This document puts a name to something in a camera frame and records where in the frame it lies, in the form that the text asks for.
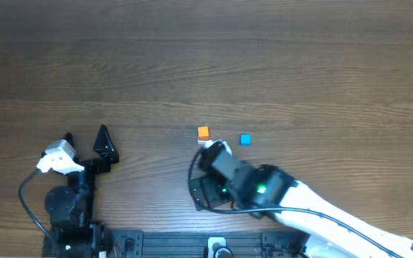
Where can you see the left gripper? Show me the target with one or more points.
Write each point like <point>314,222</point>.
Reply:
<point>95,166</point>

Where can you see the orange cube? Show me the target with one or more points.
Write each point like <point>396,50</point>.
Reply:
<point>203,132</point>

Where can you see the blue cube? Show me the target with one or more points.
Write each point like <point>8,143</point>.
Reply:
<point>245,140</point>

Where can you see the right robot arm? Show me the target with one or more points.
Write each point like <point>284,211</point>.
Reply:
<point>317,218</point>

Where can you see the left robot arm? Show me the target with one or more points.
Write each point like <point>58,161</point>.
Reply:
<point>63,206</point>

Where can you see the white cube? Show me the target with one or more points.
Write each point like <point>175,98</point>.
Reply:
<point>201,142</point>

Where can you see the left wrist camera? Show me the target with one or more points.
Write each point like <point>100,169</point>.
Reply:
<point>59,159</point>

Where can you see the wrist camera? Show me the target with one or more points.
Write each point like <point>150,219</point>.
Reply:
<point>228,147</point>
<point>59,159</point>

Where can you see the mounting rail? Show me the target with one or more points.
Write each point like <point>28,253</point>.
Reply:
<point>178,243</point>

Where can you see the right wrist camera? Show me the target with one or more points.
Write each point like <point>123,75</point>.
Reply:
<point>228,147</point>

